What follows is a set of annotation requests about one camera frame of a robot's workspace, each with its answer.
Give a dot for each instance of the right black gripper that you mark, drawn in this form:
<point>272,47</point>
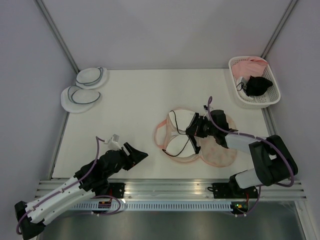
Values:
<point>193,130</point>

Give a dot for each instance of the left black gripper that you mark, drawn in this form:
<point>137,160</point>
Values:
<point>136,157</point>

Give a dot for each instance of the floral mesh laundry bag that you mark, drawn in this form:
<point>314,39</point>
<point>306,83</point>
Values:
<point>211,152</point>

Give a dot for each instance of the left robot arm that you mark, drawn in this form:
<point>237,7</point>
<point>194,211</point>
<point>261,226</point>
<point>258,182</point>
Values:
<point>91,181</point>

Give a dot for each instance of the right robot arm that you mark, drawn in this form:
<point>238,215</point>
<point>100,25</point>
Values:
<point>272,161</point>

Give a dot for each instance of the white black-trimmed bra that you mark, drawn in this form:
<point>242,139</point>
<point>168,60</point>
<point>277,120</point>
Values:
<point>178,145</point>

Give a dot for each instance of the lower white mesh laundry bag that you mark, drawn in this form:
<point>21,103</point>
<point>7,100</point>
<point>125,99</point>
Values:
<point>76,100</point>

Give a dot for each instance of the white mesh laundry bag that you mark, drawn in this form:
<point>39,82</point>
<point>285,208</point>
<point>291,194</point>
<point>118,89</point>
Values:
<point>92,78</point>
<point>76,100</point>

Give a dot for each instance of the upper white mesh laundry bag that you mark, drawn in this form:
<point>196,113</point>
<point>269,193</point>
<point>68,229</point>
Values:
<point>92,78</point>

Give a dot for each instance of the white garment in basket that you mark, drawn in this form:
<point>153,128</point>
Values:
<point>241,87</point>

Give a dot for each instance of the black garment in basket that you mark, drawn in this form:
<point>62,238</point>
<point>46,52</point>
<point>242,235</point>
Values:
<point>257,86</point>

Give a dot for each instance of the pink garment in basket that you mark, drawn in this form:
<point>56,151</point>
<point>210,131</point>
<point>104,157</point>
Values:
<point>252,66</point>

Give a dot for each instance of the white plastic basket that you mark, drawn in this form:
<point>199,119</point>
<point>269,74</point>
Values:
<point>270,97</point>

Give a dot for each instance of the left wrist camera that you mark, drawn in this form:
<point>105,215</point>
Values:
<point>113,143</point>

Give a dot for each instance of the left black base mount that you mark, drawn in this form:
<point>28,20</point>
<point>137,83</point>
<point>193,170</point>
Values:
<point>117,190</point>

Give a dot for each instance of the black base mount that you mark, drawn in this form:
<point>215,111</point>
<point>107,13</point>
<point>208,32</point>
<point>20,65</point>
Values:
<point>117,190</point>
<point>242,200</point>

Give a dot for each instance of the white slotted cable duct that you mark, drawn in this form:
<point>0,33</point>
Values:
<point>130,205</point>

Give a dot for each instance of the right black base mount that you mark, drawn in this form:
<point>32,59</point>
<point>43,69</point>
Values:
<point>242,200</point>

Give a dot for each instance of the right aluminium corner post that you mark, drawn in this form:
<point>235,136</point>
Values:
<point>279,27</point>

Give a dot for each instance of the aluminium corner post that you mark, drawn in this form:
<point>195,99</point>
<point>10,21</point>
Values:
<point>56,34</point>
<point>279,27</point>

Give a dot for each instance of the left aluminium corner post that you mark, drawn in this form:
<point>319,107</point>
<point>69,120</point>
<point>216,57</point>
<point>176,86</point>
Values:
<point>56,34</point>

